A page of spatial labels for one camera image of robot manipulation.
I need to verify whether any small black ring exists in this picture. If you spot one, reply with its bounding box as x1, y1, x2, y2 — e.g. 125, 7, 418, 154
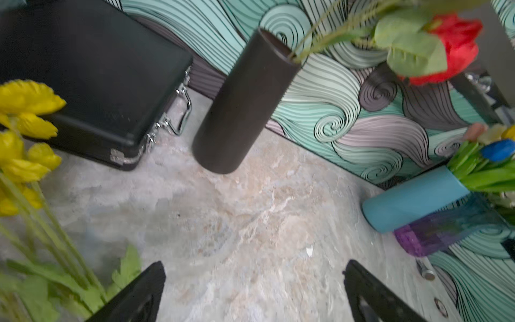
433, 297, 449, 319

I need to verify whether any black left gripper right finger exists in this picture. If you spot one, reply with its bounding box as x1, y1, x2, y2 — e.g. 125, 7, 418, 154
343, 260, 425, 322

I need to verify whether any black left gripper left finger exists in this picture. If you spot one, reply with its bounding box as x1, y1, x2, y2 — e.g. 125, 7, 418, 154
87, 261, 166, 322

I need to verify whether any black ribbed hard case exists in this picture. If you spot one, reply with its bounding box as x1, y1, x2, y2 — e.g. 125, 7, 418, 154
1, 1, 193, 171

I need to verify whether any black cylindrical vase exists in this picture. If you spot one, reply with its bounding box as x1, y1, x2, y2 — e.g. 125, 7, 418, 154
192, 28, 300, 174

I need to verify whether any yellow tulip bouquet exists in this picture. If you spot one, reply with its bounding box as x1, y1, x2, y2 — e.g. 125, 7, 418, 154
447, 123, 514, 193

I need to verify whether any purple glass vase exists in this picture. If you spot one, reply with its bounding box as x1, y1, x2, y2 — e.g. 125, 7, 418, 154
394, 192, 514, 257

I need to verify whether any yellow flower bunch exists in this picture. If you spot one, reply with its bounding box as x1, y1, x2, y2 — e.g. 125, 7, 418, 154
0, 241, 142, 322

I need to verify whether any red rose stem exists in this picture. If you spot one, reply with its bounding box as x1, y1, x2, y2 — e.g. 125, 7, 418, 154
288, 1, 484, 85

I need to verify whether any teal ceramic vase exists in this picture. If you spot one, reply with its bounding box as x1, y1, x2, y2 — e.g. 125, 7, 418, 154
362, 166, 470, 233

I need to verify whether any yellow ranunculus stem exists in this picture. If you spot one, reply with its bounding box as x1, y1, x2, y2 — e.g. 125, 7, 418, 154
1, 79, 107, 302

